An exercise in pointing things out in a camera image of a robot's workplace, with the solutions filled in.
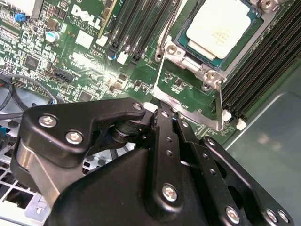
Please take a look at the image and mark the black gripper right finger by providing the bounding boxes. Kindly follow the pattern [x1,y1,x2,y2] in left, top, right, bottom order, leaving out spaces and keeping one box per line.
[173,113,296,226]

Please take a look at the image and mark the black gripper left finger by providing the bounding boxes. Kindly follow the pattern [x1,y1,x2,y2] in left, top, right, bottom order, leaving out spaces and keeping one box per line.
[10,97,186,211]

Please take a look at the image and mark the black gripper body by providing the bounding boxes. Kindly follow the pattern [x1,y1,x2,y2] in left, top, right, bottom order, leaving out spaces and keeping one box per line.
[47,148,221,226]

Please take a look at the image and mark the metal socket cover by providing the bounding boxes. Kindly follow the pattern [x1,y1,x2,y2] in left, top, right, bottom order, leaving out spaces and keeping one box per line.
[151,53,225,132]

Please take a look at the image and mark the silver CPU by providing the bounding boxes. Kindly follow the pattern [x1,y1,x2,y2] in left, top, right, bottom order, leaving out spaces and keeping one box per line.
[177,0,264,71]

